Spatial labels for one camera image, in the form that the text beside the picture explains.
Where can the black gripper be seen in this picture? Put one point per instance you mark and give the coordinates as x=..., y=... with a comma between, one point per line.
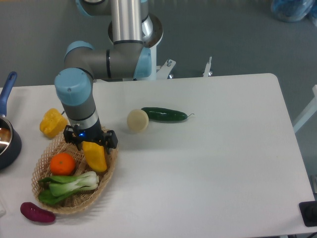
x=75, y=135

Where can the yellow mango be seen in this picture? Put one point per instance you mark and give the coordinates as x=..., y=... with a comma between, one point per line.
x=95, y=156

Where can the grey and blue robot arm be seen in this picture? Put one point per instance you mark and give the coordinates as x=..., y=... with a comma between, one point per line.
x=129, y=58

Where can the woven wicker basket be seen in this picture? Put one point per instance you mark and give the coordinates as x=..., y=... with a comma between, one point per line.
x=81, y=200

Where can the yellow bell pepper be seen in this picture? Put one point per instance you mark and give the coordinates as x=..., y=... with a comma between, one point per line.
x=53, y=123

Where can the orange fruit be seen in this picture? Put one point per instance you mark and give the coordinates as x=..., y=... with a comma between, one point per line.
x=62, y=164

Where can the green bok choy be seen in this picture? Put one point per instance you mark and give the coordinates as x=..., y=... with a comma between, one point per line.
x=61, y=187

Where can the dark green cucumber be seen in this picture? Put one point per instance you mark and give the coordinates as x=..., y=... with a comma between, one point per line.
x=165, y=115

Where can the purple sweet potato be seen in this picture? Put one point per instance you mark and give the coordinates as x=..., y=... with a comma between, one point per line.
x=35, y=214

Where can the black device at table edge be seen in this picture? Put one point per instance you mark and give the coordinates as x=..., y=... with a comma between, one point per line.
x=309, y=213

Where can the blue plastic bag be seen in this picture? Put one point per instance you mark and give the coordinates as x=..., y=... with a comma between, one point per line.
x=291, y=10

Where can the blue-handled saucepan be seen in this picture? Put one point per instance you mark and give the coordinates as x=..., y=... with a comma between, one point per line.
x=10, y=141

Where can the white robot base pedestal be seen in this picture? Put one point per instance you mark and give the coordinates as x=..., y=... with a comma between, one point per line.
x=152, y=36

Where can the white frame bar right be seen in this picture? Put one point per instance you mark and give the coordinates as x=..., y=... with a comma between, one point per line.
x=307, y=112

